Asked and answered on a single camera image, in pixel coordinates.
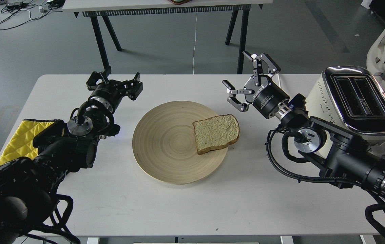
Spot white table with black legs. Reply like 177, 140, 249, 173
62, 0, 272, 74

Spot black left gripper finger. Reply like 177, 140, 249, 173
126, 72, 143, 101
86, 65, 112, 90

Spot round wooden plate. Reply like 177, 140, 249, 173
132, 101, 228, 184

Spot slice of bread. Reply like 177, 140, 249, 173
192, 114, 240, 155

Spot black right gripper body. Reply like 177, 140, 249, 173
245, 76, 289, 119

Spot cream and chrome toaster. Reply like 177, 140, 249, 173
306, 65, 385, 156

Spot thin white hanging cable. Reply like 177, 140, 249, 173
192, 13, 198, 75

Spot black cables on floor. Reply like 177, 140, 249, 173
0, 0, 65, 36

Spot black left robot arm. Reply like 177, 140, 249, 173
0, 66, 143, 244

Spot yellow quilted cloth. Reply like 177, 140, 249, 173
0, 119, 58, 165

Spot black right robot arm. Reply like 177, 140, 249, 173
222, 51, 385, 238

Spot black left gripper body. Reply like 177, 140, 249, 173
88, 80, 132, 106

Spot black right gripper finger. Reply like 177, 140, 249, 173
222, 79, 254, 112
242, 51, 281, 86

